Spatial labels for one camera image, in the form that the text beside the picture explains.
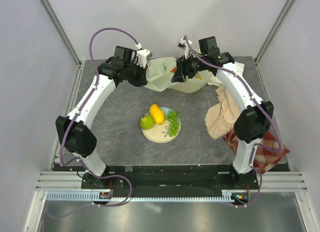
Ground green fake apple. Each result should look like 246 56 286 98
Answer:
139 115 155 130

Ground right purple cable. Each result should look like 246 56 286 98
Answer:
183 35 283 168

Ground green fake grapes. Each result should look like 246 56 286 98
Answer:
166 111 180 137

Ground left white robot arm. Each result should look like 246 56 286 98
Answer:
55 45 152 189

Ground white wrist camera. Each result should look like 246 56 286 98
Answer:
135 43 153 68
178 38 193 59

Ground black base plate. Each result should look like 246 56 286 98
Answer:
81 164 259 198

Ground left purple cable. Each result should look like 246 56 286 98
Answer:
59 26 141 167

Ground beige crumpled cloth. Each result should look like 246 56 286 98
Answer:
204 85 240 140

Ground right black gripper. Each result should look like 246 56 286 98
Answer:
171 52 208 83

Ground yellow fake mango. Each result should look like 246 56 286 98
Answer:
149 104 165 125

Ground beige and blue plate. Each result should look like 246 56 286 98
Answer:
141 106 182 144

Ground light green plastic bag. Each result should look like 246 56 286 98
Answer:
145 57 213 93

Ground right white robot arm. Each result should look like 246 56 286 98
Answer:
171 36 274 189

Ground white folded towel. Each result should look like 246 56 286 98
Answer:
207 61 245 87

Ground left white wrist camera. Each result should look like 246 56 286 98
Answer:
135 43 153 68

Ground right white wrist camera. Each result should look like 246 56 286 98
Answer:
178 38 193 59

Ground light blue cable duct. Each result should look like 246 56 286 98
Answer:
45 190 236 203

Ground purple cable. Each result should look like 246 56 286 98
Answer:
59 26 141 167
183 35 283 168

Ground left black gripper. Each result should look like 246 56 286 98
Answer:
124 60 148 88

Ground red plaid cloth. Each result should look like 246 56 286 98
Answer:
222 129 291 174

